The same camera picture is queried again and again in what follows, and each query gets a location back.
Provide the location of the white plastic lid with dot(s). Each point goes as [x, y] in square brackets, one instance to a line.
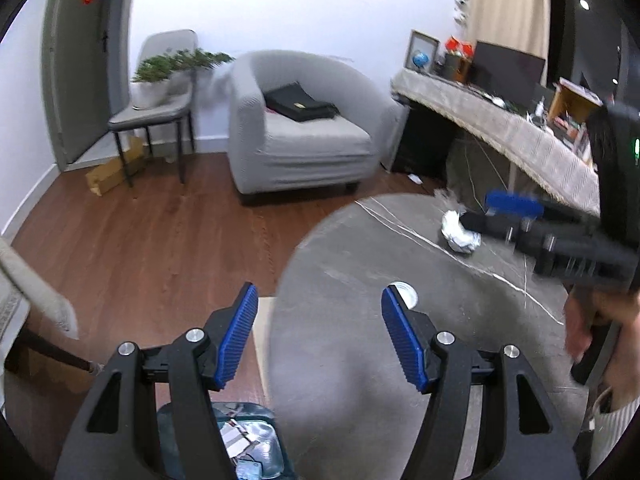
[408, 294]

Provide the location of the crumpled white paper ball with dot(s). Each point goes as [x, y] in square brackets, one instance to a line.
[458, 238]

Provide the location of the beige patterned tablecloth left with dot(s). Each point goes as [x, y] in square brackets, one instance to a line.
[22, 288]

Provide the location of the dark teal trash bin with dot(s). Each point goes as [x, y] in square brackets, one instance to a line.
[275, 465]

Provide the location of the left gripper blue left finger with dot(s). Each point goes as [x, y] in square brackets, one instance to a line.
[234, 334]

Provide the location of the wooden desk shelf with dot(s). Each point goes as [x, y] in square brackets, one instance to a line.
[568, 112]

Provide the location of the flat cardboard box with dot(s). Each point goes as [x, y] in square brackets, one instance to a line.
[103, 178]

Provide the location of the black handbag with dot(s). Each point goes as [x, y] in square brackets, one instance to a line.
[293, 102]

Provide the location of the grey dining chair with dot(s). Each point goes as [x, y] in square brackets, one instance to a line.
[175, 111]

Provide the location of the potted green plant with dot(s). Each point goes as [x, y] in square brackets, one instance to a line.
[169, 74]

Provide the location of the white security camera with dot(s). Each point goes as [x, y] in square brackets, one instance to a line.
[462, 6]

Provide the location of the person's right hand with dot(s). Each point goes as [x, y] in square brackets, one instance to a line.
[581, 310]

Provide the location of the grey armchair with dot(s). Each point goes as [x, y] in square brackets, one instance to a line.
[269, 152]

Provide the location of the framed picture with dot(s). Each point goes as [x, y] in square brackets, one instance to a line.
[421, 42]

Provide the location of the white product box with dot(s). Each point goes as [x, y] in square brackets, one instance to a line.
[246, 439]

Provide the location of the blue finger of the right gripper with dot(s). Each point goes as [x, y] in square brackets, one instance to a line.
[509, 203]
[499, 226]

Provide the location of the grey door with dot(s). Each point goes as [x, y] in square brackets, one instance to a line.
[81, 73]

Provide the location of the black computer monitor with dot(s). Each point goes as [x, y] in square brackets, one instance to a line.
[510, 74]

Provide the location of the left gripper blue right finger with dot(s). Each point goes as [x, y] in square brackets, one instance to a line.
[407, 345]

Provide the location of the small blue globe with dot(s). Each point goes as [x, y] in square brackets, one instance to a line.
[420, 61]

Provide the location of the round grey marble table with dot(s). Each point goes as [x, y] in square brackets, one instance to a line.
[342, 402]

